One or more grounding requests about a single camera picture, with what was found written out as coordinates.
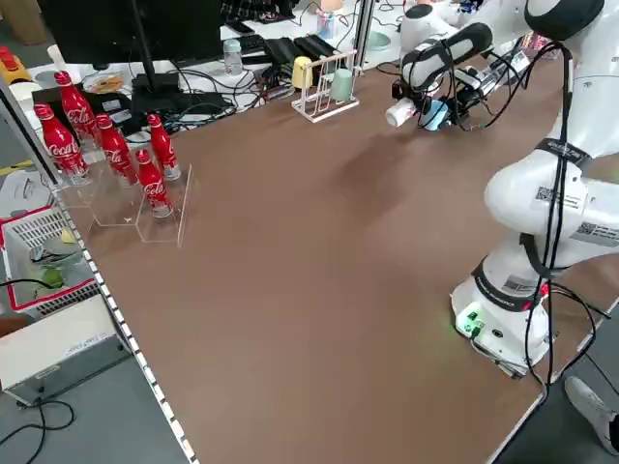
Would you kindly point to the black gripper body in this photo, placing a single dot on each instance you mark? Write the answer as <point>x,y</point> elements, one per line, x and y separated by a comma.
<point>464,99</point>
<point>425,101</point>

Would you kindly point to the blue ceramic cup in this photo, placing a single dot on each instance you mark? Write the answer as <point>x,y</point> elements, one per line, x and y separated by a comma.
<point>437,113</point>

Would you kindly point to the white juice bottle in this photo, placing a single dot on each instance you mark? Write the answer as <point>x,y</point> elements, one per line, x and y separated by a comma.
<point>399,115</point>

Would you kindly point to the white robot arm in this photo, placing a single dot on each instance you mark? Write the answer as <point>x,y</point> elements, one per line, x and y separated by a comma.
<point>532,203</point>
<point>425,24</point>

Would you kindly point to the mint green cup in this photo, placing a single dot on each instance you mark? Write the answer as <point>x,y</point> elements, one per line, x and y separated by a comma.
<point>341,86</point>

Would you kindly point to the pen holder cup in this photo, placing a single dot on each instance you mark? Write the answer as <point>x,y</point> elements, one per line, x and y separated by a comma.
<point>325,26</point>

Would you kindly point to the yellow cup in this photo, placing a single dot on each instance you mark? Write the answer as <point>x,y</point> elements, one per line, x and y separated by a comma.
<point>301,72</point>

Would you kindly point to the clear bottle with mint cap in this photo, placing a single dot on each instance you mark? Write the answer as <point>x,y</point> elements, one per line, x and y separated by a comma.
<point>232,58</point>

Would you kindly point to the red cola bottle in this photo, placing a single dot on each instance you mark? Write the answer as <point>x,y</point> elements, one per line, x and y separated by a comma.
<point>161,145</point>
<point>77,113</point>
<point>116,152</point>
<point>154,186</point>
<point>60,147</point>

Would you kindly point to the pale green bowl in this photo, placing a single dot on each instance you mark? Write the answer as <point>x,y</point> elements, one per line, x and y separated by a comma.
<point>379,42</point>

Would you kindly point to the clear acrylic step shelf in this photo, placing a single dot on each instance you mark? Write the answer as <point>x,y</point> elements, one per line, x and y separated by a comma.
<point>185,208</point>

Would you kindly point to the black monitor stand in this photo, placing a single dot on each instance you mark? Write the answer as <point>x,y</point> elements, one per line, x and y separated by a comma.
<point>155,82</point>

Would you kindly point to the black computer monitor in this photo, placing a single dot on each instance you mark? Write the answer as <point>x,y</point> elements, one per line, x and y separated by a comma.
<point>121,29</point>

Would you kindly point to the person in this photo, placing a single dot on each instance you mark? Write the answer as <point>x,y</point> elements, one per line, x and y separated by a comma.
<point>587,403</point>

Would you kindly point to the yellow emergency stop box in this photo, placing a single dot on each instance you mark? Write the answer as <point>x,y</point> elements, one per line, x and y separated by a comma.
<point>14,70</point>

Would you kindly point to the white basket with red rim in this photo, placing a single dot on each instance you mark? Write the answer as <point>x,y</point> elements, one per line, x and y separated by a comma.
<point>34,232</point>

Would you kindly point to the white metal box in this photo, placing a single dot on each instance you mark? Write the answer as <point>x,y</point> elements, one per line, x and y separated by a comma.
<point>58,338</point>

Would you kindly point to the aluminium camera post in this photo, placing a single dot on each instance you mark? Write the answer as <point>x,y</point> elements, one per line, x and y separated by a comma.
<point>365,34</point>

